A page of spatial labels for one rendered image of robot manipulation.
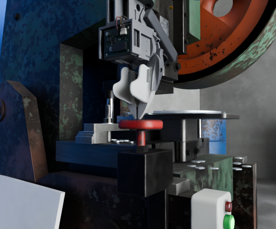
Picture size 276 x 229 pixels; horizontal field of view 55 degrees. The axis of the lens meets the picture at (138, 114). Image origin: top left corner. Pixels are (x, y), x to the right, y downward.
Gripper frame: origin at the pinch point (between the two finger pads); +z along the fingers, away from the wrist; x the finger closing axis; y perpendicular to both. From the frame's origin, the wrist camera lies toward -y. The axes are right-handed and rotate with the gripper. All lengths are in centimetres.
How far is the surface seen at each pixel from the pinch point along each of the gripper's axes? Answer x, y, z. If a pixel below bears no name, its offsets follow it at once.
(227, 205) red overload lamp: 12.6, -8.3, 16.3
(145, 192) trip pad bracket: 2.9, 2.9, 13.2
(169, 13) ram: -14, -37, -34
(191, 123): -5.0, -33.2, 1.9
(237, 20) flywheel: -1, -70, -39
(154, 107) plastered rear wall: -138, -225, -18
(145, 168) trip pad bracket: 2.9, 2.9, 9.4
